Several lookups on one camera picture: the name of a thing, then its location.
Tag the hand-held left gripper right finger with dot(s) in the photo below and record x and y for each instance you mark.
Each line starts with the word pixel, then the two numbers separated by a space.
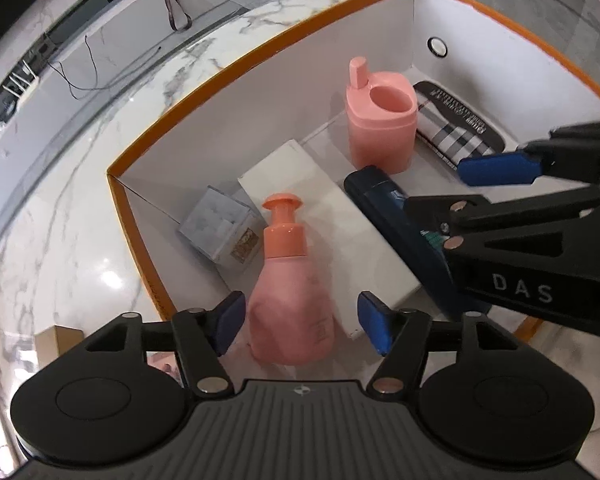
pixel 375 322

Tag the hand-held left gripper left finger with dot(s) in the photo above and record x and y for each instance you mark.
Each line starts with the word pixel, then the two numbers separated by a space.
pixel 228 321

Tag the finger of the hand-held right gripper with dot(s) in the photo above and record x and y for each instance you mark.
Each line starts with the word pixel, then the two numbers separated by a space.
pixel 430 207
pixel 500 170

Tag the dark blue bottle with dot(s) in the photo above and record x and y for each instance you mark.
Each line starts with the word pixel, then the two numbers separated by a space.
pixel 380 195

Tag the pink pump bottle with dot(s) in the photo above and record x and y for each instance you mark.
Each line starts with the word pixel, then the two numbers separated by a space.
pixel 286 300

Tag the plaid case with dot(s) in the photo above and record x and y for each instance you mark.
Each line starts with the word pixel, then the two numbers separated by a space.
pixel 450 130

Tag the pink plastic cup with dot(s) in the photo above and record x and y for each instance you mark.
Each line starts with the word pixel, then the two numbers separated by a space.
pixel 380 132

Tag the small grey box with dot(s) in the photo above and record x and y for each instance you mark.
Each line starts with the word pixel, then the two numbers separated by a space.
pixel 215 222

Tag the white box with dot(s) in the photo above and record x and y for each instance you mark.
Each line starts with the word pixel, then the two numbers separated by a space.
pixel 300 170

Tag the orange cardboard box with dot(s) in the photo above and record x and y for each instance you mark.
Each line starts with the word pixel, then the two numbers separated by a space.
pixel 260 125

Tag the brown cardboard cube box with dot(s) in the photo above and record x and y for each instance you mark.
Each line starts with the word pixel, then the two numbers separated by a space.
pixel 55 341

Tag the white marble tv cabinet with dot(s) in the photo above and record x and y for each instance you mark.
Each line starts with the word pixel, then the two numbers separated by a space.
pixel 130 40

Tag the white router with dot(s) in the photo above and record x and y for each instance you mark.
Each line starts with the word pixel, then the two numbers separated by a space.
pixel 22 87

